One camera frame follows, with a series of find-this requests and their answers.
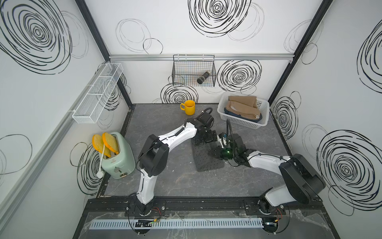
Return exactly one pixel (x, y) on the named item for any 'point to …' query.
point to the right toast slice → (111, 142)
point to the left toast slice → (98, 144)
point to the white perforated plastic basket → (263, 108)
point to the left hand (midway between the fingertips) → (211, 142)
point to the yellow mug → (189, 106)
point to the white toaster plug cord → (100, 174)
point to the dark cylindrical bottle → (200, 79)
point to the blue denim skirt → (250, 118)
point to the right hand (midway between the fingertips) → (208, 154)
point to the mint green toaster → (118, 166)
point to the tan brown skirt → (243, 105)
